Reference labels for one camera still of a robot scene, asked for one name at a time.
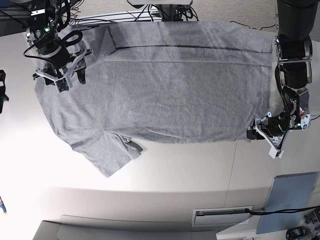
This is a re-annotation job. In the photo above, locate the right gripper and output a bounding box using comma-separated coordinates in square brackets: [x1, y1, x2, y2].
[32, 47, 93, 86]

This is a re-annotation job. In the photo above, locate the blue-grey laptop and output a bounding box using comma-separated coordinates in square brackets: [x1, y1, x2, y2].
[256, 172, 318, 235]

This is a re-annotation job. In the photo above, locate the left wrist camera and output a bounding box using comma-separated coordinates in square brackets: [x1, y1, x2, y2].
[268, 146, 284, 159]

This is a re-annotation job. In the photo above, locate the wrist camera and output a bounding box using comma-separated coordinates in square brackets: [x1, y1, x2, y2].
[268, 146, 284, 159]
[54, 77, 73, 93]

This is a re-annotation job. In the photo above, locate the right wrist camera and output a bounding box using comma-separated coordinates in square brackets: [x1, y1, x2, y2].
[54, 77, 73, 93]

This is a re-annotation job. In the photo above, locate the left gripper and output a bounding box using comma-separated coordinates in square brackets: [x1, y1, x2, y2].
[246, 112, 291, 152]

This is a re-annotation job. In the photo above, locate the white cable grommet box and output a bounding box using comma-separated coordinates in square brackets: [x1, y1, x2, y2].
[191, 205, 254, 228]

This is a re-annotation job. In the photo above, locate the blue orange object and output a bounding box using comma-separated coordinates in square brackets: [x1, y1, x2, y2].
[0, 197, 7, 215]

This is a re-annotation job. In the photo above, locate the black device bottom right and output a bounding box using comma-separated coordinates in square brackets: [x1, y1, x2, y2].
[285, 226, 312, 240]

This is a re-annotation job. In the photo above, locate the white central mount base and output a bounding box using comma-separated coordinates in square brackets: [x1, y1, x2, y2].
[127, 0, 192, 6]

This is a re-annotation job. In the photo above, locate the grey T-shirt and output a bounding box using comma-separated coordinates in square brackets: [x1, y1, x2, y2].
[35, 21, 273, 177]

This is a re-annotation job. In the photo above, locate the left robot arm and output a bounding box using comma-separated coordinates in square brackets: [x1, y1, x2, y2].
[247, 0, 319, 159]

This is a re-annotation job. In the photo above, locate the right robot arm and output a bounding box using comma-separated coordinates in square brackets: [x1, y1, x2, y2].
[23, 0, 92, 93]

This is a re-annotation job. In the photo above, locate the black laptop cable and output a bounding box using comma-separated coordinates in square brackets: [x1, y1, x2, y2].
[245, 205, 320, 216]

